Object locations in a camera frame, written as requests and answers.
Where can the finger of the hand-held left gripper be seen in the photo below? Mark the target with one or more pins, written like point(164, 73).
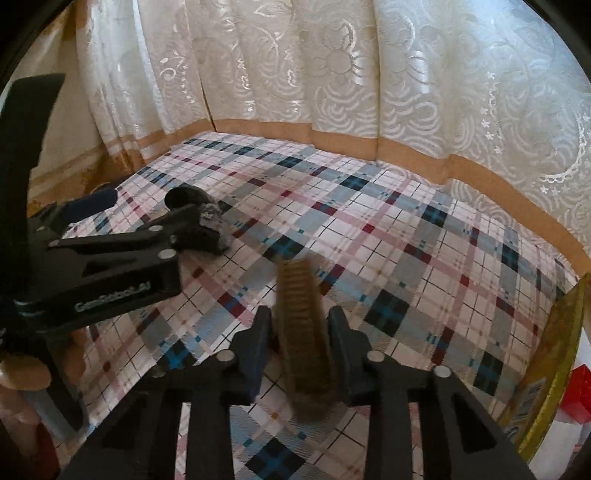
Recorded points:
point(138, 235)
point(92, 201)

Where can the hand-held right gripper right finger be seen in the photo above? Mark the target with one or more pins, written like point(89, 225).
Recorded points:
point(339, 350)

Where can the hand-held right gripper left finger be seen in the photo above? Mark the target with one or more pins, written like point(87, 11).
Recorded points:
point(261, 350)

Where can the brown wooden comb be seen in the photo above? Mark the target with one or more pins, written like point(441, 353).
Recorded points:
point(302, 332)

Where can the black and grey hair clip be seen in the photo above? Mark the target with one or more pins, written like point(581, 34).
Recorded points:
point(184, 196)

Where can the golden transparent container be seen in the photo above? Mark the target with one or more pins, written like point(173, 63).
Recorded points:
point(558, 350)

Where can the red building block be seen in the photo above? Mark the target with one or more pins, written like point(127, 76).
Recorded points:
point(579, 397)

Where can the person's left hand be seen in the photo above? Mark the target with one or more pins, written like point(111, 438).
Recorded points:
point(21, 374)

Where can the plaid tablecloth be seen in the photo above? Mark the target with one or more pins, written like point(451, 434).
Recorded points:
point(369, 230)

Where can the cream lace curtain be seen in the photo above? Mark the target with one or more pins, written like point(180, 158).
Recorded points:
point(369, 69)

